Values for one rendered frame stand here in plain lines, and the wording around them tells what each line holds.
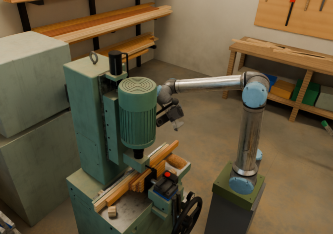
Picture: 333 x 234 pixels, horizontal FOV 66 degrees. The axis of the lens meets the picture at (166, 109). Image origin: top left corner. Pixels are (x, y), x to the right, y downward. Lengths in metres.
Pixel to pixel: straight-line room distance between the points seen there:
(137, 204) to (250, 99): 0.79
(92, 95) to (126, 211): 0.60
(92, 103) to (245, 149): 0.87
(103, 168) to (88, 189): 0.17
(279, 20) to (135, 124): 3.39
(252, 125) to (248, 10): 3.11
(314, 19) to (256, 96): 2.94
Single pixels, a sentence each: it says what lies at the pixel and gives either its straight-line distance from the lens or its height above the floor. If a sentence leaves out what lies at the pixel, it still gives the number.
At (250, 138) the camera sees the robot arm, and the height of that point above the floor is 1.17.
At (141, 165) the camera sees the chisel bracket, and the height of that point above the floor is 1.06.
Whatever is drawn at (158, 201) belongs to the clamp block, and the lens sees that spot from 1.41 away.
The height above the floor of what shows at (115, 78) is 1.52.
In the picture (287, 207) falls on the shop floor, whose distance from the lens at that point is 2.85.
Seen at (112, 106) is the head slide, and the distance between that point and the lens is 1.25.
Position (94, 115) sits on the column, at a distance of 1.33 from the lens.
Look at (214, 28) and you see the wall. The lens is 4.63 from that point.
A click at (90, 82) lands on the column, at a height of 1.49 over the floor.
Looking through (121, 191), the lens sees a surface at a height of 0.94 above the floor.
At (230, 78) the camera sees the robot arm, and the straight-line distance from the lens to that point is 1.53.
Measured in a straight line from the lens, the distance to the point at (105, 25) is 3.64.
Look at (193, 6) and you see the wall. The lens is 4.75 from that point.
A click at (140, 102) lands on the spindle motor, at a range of 1.11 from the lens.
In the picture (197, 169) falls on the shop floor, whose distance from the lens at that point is 2.88.
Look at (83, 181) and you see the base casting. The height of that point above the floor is 0.80.
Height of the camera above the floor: 2.05
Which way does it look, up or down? 33 degrees down
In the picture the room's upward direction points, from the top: 3 degrees clockwise
